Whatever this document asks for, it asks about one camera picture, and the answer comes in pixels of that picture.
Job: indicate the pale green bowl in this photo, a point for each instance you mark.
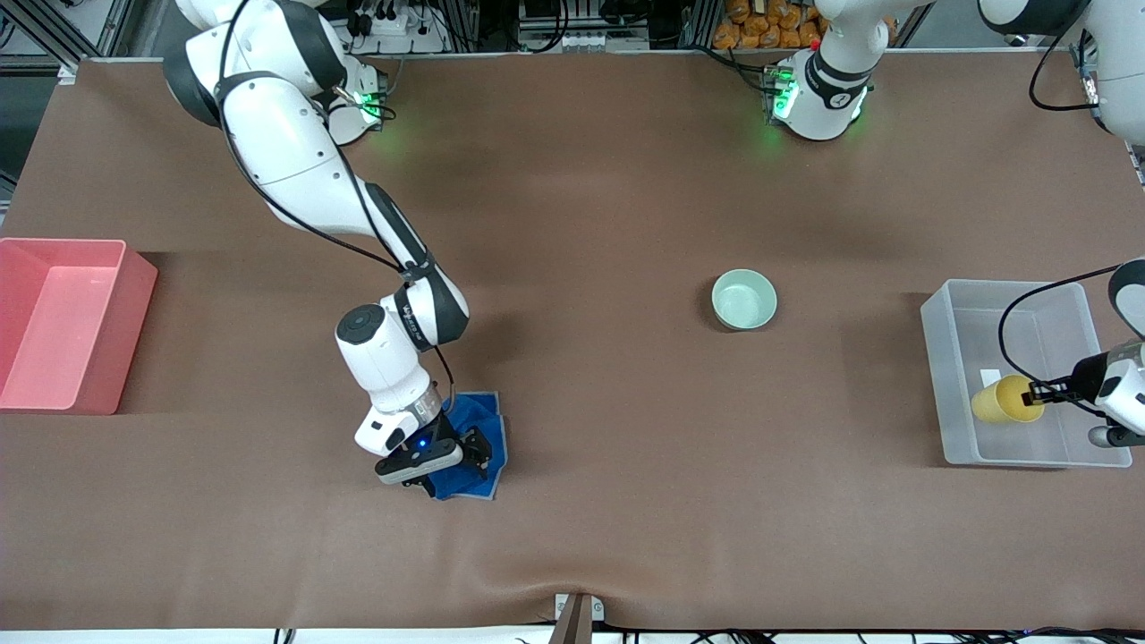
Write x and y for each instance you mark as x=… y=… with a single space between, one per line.
x=744 y=302

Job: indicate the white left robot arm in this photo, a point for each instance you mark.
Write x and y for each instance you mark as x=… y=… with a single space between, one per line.
x=827 y=89

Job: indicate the blue cloth with grey edging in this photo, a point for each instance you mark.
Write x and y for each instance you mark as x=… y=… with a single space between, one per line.
x=470 y=411

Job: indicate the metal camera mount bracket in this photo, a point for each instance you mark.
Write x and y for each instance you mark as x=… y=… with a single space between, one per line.
x=577 y=622

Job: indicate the orange snack packs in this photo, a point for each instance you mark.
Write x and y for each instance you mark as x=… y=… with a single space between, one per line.
x=760 y=27

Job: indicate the long white socket strip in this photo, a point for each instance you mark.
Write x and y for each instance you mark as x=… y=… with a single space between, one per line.
x=581 y=41

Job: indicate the white power strip with plugs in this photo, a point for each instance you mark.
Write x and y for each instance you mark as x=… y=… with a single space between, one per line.
x=402 y=34

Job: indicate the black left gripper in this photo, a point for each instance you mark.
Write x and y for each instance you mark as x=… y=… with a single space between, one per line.
x=1076 y=382

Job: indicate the white label sticker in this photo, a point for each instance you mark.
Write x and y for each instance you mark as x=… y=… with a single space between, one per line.
x=991 y=376

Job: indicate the yellow plastic cup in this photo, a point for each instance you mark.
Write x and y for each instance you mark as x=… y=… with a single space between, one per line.
x=997 y=404

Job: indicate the brown table cover sheet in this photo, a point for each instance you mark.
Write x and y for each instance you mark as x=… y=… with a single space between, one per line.
x=626 y=224

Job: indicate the aluminium frame strut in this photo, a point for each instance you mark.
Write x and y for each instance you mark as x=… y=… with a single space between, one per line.
x=54 y=36

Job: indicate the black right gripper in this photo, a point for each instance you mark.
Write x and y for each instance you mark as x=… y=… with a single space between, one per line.
x=464 y=438

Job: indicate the pink plastic bin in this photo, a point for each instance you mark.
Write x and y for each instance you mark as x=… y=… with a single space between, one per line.
x=63 y=331

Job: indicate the clear plastic bin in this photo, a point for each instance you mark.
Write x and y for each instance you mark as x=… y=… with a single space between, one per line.
x=957 y=358

